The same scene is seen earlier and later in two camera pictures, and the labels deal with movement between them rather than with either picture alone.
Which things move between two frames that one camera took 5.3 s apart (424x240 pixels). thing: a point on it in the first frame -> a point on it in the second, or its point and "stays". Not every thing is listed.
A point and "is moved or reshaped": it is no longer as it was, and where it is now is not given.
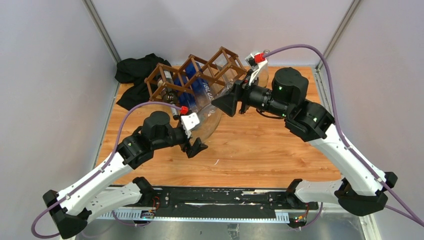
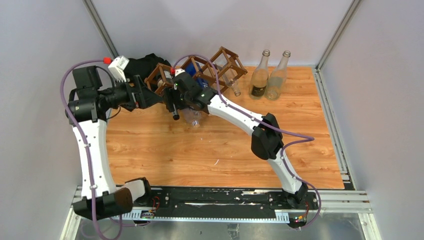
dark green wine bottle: x=166 y=84 stays
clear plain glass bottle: x=209 y=117 is moved or reshaped
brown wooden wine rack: x=225 y=66 stays
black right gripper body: x=242 y=90 -> x=181 y=100
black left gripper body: x=181 y=138 -> x=134 y=99
